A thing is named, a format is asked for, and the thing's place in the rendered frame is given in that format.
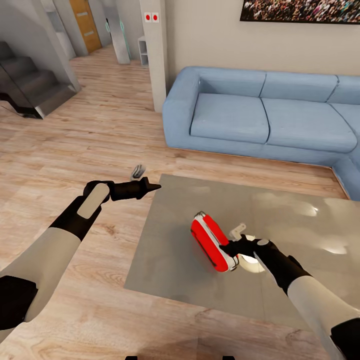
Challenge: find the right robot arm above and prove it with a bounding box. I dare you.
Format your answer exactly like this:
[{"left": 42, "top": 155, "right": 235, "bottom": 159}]
[{"left": 219, "top": 223, "right": 360, "bottom": 360}]

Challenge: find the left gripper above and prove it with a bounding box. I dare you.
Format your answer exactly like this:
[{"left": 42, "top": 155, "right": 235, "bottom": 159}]
[{"left": 124, "top": 176, "right": 162, "bottom": 200}]

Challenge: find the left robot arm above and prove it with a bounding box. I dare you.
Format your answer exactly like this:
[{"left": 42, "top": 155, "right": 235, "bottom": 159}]
[{"left": 0, "top": 164, "right": 162, "bottom": 344}]

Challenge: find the radio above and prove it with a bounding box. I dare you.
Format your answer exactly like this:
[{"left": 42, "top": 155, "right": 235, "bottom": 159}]
[{"left": 191, "top": 213, "right": 240, "bottom": 272}]

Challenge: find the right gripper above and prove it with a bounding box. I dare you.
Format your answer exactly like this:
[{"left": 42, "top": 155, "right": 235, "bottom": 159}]
[{"left": 219, "top": 233, "right": 248, "bottom": 258}]

